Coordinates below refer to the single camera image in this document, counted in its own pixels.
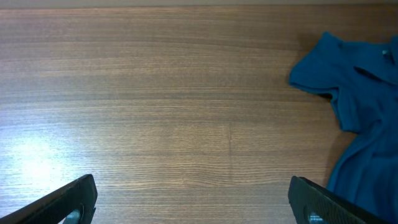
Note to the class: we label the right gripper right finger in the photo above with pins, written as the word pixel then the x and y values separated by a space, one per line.
pixel 312 203

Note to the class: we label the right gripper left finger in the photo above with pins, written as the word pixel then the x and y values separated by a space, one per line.
pixel 72 203

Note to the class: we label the blue polo shirt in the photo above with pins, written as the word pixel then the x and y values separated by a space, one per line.
pixel 361 79

